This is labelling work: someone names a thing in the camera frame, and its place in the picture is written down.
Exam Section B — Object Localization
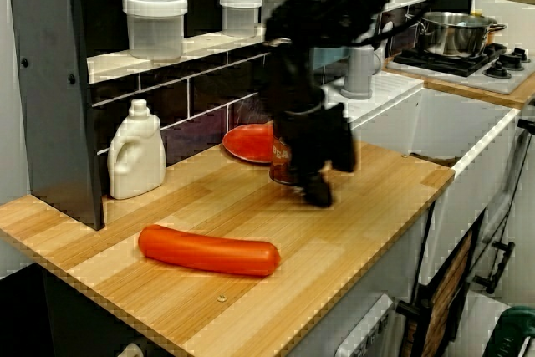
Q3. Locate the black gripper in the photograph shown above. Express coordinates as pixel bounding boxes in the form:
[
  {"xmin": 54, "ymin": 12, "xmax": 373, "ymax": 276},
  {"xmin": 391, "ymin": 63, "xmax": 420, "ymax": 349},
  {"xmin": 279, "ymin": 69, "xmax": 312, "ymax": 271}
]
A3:
[{"xmin": 274, "ymin": 101, "xmax": 361, "ymax": 209}]

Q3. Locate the orange bean can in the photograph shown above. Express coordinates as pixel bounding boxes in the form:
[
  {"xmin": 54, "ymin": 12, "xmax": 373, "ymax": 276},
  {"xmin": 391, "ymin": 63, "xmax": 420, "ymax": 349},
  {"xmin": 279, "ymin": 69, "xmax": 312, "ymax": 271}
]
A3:
[{"xmin": 268, "ymin": 120, "xmax": 303, "ymax": 186}]

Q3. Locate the white toy sink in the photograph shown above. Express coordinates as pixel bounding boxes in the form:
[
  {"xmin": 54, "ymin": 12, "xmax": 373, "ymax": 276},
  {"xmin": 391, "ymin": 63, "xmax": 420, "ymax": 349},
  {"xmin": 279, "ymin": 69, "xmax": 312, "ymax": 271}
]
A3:
[{"xmin": 311, "ymin": 70, "xmax": 522, "ymax": 178}]

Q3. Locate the red plate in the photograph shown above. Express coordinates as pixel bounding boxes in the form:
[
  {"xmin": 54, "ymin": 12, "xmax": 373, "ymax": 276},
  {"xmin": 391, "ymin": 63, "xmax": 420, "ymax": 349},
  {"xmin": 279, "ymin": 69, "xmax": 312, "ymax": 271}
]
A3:
[{"xmin": 222, "ymin": 123, "xmax": 275, "ymax": 165}]

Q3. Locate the red toy sausage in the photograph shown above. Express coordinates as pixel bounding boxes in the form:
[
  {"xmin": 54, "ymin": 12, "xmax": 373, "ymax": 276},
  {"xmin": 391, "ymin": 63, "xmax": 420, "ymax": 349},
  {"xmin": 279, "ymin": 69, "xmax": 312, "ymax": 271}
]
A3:
[{"xmin": 138, "ymin": 224, "xmax": 282, "ymax": 278}]

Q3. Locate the gray toy faucet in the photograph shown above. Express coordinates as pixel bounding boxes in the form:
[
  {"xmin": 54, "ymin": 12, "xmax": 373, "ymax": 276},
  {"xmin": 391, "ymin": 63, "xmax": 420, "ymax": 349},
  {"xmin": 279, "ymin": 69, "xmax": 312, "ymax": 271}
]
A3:
[{"xmin": 339, "ymin": 43, "xmax": 376, "ymax": 100}]

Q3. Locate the teal plastic bin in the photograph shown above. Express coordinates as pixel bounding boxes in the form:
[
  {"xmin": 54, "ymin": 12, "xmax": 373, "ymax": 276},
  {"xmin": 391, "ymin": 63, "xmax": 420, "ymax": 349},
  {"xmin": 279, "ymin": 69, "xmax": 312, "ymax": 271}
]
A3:
[{"xmin": 313, "ymin": 0, "xmax": 353, "ymax": 70}]

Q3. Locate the white appliance front panel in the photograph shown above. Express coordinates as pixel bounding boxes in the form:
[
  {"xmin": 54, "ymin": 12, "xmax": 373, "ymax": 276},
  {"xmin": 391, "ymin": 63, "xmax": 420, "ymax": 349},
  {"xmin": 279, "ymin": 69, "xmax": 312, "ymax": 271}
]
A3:
[{"xmin": 333, "ymin": 293, "xmax": 396, "ymax": 357}]

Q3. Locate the oven door with wood panel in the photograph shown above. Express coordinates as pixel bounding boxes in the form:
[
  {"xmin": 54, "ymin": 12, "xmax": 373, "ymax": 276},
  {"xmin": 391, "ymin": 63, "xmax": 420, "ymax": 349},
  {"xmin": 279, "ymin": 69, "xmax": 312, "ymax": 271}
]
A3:
[{"xmin": 395, "ymin": 209, "xmax": 489, "ymax": 357}]

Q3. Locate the white detergent bottle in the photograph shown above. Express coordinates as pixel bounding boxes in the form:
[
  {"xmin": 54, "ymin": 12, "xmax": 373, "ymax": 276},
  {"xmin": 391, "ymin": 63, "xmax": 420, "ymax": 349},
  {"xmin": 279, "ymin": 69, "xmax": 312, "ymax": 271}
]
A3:
[{"xmin": 107, "ymin": 98, "xmax": 168, "ymax": 201}]

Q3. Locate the small clear plastic jar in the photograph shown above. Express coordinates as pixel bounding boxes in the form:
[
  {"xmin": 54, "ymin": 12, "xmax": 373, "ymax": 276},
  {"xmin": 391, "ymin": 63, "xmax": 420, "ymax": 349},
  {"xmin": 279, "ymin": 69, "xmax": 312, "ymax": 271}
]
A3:
[{"xmin": 218, "ymin": 0, "xmax": 263, "ymax": 38}]

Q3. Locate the white stove top base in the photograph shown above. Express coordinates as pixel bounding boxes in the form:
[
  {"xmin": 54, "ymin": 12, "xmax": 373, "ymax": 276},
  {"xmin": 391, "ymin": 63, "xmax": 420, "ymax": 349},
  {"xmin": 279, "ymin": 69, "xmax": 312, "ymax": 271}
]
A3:
[{"xmin": 383, "ymin": 41, "xmax": 535, "ymax": 95}]

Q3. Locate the silver metal pot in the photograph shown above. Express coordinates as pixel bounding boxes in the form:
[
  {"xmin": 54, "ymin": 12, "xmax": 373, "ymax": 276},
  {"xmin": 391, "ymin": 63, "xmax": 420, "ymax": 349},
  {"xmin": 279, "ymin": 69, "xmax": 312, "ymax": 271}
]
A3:
[{"xmin": 417, "ymin": 11, "xmax": 507, "ymax": 58}]

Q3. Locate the gray stove knob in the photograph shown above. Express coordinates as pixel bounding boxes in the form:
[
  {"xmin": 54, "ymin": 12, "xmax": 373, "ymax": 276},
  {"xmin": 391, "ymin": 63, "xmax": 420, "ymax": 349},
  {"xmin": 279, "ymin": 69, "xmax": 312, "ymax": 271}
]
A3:
[
  {"xmin": 481, "ymin": 59, "xmax": 513, "ymax": 80},
  {"xmin": 502, "ymin": 47, "xmax": 527, "ymax": 70}
]

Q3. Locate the large clear plastic jar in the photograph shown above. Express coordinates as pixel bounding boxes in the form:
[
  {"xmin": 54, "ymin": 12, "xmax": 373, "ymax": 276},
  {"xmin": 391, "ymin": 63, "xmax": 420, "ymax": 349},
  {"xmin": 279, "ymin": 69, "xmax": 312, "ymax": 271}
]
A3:
[{"xmin": 121, "ymin": 0, "xmax": 189, "ymax": 62}]

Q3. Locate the white hook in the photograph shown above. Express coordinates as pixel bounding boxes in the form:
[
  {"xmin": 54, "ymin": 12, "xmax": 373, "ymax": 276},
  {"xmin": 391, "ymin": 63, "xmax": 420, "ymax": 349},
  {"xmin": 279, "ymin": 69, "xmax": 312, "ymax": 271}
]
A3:
[{"xmin": 115, "ymin": 342, "xmax": 144, "ymax": 357}]

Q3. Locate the green object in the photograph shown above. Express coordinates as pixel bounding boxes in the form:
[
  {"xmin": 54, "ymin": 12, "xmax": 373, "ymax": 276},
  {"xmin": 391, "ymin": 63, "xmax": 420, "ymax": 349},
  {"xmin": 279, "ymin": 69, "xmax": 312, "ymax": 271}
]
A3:
[{"xmin": 498, "ymin": 305, "xmax": 535, "ymax": 357}]

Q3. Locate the dark gray shelf unit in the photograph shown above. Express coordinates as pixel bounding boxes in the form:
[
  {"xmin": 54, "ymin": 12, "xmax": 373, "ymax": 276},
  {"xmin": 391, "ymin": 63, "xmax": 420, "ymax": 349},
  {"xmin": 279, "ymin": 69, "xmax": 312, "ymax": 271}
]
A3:
[{"xmin": 6, "ymin": 0, "xmax": 321, "ymax": 232}]

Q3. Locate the black oven door handle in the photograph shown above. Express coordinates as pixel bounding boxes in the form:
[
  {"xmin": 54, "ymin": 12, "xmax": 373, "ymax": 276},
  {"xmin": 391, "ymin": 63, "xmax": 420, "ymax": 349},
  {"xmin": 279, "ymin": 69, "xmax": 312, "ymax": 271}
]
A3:
[{"xmin": 473, "ymin": 241, "xmax": 516, "ymax": 295}]

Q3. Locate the thin black hanging cable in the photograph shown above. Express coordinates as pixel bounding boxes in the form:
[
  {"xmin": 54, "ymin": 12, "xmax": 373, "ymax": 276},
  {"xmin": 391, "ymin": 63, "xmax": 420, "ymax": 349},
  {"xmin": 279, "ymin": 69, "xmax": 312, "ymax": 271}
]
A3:
[{"xmin": 480, "ymin": 118, "xmax": 535, "ymax": 260}]

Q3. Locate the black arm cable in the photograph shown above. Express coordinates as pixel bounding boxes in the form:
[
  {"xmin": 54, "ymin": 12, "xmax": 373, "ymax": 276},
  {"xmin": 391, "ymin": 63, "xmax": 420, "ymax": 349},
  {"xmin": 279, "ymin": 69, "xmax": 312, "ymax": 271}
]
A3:
[{"xmin": 354, "ymin": 0, "xmax": 476, "ymax": 48}]

